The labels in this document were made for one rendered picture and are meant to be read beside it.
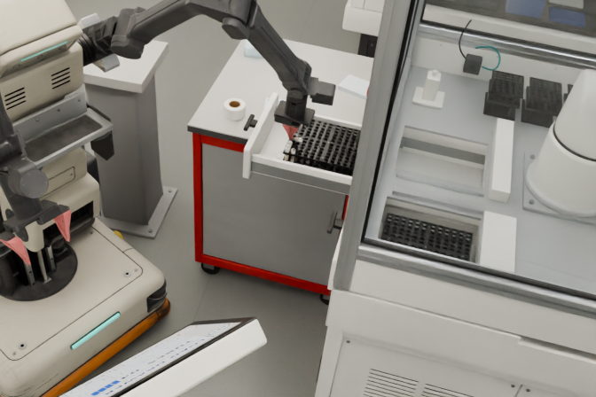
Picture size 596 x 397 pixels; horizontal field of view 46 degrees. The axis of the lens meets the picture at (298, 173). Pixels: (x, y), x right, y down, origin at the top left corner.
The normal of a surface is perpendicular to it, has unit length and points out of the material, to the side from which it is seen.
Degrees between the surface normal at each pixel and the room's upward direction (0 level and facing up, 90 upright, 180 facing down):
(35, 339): 0
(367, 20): 90
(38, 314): 0
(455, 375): 90
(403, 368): 90
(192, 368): 40
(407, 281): 90
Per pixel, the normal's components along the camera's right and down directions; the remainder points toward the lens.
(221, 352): 0.46, -0.21
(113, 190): -0.19, 0.64
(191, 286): 0.08, -0.74
